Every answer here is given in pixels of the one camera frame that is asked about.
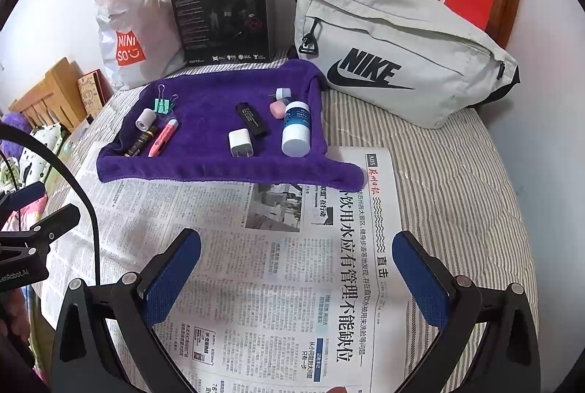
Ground purple plush toy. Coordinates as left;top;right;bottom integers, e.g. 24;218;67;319
0;110;26;156

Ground wooden headboard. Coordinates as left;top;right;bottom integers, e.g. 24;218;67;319
9;57;88;131

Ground white tape roll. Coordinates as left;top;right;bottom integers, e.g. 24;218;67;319
134;107;159;132

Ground green binder clip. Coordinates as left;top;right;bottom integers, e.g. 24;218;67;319
153;84;178;116

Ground white plastic shopping bag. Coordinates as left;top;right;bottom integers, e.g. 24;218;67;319
94;0;186;91

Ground grey waist bag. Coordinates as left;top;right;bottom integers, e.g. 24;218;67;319
292;0;521;130

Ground purple towel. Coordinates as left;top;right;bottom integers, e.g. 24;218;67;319
96;58;367;192

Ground dotted white pillow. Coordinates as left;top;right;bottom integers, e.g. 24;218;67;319
18;123;63;188

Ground black rectangular stick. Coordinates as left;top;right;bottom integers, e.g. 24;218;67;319
235;102;270;138

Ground pink highlighter pen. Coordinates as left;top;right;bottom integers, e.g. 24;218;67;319
147;119;179;159

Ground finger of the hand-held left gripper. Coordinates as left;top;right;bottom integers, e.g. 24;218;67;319
0;180;47;212
0;203;81;246

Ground black headset box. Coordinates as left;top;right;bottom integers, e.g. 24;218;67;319
167;0;274;66

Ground white charger plug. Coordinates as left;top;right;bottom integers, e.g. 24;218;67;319
228;129;254;159

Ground small patterned box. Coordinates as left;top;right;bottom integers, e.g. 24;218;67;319
77;70;114;109

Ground blue and white lotion bottle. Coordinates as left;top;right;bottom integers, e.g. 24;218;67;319
281;101;313;158

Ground small dark gold bottle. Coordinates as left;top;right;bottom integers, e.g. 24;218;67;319
125;124;159;157

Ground black cable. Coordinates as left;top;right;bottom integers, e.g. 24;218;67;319
0;122;99;285

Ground newspaper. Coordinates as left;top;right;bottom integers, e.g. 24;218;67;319
43;137;408;393

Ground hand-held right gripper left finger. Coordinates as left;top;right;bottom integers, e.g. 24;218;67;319
48;227;203;393

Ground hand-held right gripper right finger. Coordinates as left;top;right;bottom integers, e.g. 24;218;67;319
392;230;543;393

